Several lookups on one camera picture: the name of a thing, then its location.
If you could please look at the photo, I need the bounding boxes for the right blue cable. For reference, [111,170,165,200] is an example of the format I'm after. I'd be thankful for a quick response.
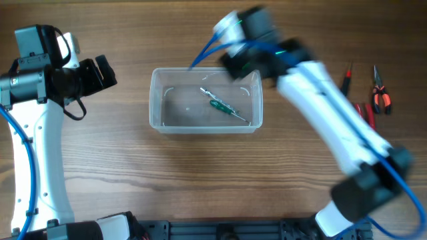
[188,29,427,240]

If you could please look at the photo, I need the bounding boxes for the clear plastic container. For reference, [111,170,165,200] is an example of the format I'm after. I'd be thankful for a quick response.
[149,67,263,134]

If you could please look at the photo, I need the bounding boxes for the black red small screwdriver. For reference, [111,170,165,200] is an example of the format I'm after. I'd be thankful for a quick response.
[340,62,353,96]

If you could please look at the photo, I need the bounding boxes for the green handled screwdriver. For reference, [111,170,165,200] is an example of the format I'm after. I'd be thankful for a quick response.
[209,100,249,123]

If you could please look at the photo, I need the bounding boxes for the orange black needle-nose pliers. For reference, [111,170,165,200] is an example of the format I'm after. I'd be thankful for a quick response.
[372,65,392,115]

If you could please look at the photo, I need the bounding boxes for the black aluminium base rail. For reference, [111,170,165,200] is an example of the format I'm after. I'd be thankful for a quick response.
[133,218,373,240]

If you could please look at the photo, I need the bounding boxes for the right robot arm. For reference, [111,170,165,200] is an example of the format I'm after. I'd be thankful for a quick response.
[213,7,413,238]

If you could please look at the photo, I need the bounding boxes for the blue cable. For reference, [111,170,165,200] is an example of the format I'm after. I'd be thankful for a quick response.
[0,105,37,240]
[188,29,427,240]

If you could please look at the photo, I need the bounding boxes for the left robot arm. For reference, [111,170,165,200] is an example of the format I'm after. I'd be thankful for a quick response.
[1,25,147,239]

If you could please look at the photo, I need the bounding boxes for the silver combination wrench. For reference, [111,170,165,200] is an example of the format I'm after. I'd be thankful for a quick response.
[200,87,239,114]

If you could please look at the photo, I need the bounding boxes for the left blue cable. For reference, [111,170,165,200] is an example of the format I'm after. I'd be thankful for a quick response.
[0,105,37,240]

